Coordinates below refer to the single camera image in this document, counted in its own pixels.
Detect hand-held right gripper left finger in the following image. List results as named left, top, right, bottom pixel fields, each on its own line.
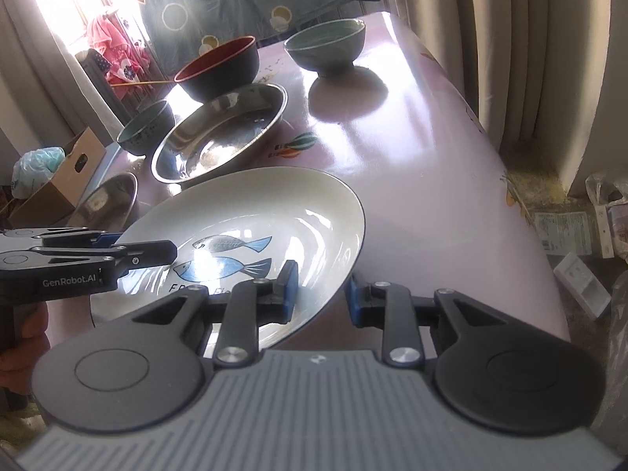
left=130, top=260, right=300, bottom=367

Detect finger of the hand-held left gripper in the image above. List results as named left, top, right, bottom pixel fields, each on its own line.
left=30, top=239, right=178, bottom=278
left=42, top=227, right=119, bottom=251

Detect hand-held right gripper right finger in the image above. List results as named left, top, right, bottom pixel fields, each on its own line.
left=345, top=275, right=511, bottom=369

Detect small steel plate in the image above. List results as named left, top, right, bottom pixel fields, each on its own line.
left=65, top=173, right=139, bottom=232

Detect white fish print plate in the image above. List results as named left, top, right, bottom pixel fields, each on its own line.
left=89, top=168, right=366, bottom=349

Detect small dark green bowl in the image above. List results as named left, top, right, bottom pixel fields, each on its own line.
left=116, top=99, right=176, bottom=157

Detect large steel bowl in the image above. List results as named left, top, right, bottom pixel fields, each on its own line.
left=151, top=82, right=288, bottom=185

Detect red and black bowl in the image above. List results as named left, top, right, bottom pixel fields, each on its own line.
left=173, top=36, right=260, bottom=103

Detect large grey green bowl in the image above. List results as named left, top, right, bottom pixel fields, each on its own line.
left=284, top=18, right=367, bottom=77

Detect person's left hand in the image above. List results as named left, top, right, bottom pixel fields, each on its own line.
left=0, top=301, right=51, bottom=396

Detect cardboard box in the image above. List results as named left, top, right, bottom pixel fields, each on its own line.
left=7, top=126, right=107, bottom=230

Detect grey blue stool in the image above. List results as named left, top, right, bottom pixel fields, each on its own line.
left=91, top=146, right=122, bottom=192

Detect light plastic bag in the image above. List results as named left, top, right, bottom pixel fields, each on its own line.
left=12, top=147, right=67, bottom=199

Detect grey ribbed cover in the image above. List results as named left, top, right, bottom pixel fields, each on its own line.
left=75, top=48, right=127, bottom=131

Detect yellow stick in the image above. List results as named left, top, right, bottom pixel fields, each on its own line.
left=110, top=77, right=177, bottom=89

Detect pink clothes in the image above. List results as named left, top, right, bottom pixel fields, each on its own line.
left=84, top=10, right=151, bottom=85

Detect beige curtain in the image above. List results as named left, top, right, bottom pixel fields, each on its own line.
left=387, top=0, right=628, bottom=199
left=0, top=0, right=116, bottom=168

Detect printed paper packet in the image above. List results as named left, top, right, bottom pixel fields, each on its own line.
left=531, top=210, right=595, bottom=257

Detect white flat box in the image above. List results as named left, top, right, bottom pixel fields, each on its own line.
left=553, top=252, right=613, bottom=319

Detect clear plastic bag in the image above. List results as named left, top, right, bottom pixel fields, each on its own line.
left=585, top=171, right=628, bottom=259

